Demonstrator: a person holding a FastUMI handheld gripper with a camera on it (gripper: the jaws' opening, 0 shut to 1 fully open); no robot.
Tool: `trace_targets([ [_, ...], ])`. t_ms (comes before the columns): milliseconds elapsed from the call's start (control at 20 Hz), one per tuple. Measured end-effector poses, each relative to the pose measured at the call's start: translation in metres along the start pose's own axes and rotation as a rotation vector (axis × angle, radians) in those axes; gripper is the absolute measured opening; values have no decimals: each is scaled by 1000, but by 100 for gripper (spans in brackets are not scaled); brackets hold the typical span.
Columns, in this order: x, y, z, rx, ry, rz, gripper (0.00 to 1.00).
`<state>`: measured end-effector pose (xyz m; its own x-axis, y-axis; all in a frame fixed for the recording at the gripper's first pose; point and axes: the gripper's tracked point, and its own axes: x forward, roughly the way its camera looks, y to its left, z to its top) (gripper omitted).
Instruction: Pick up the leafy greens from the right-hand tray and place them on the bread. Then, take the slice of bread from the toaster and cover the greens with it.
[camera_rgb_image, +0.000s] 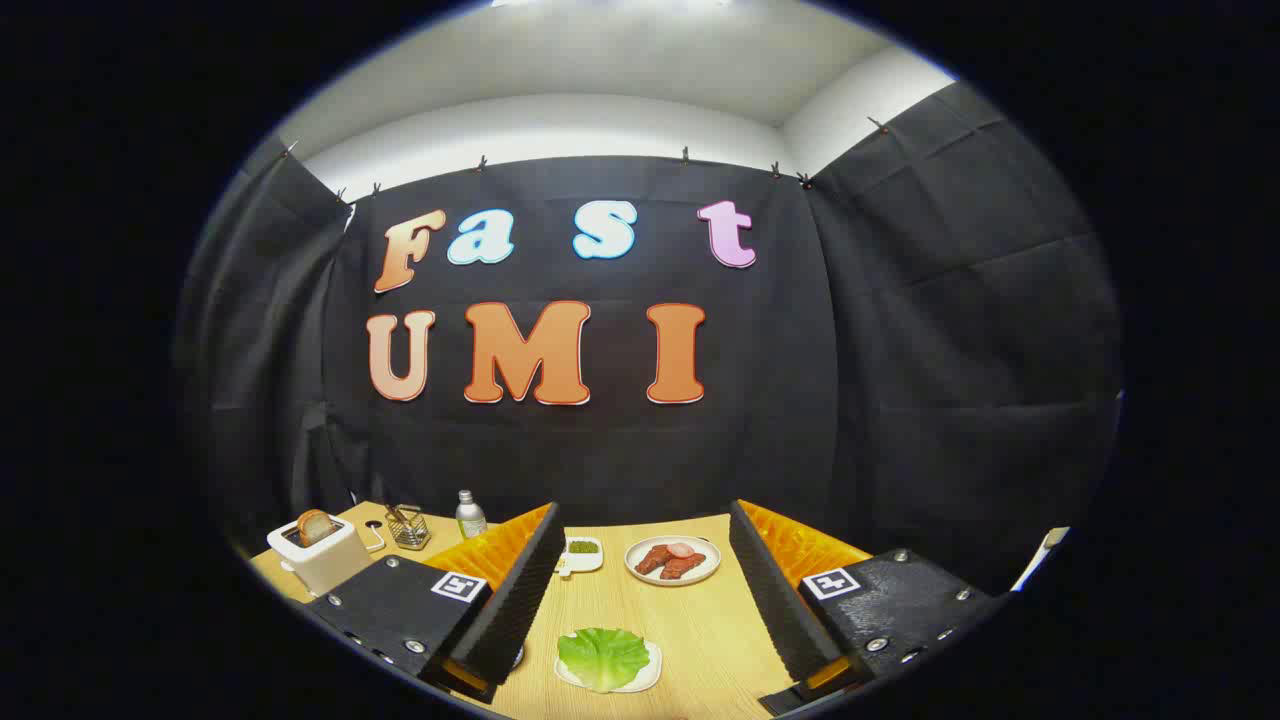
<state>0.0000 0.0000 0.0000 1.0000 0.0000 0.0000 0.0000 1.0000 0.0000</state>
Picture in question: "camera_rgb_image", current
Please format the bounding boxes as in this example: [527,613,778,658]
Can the green lettuce leaf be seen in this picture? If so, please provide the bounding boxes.
[556,627,653,694]

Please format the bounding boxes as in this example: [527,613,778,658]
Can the round white plate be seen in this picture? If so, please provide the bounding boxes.
[624,536,722,587]

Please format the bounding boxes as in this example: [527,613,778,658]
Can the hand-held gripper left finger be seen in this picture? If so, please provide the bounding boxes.
[305,502,567,704]

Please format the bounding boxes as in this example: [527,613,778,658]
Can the white toaster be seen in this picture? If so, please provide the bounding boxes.
[266,512,374,598]

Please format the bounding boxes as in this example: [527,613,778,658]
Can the white divided dish of beans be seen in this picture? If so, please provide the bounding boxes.
[557,537,605,579]

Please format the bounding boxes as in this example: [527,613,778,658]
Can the black backdrop cloth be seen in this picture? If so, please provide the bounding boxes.
[175,80,1126,601]

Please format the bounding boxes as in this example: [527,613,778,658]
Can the white square plate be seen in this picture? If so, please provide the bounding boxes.
[555,640,663,694]

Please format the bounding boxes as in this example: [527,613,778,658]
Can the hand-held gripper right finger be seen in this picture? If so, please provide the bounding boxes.
[729,499,1006,717]

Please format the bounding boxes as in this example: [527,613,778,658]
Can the wire mesh utensil holder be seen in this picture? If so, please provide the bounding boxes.
[386,505,432,551]

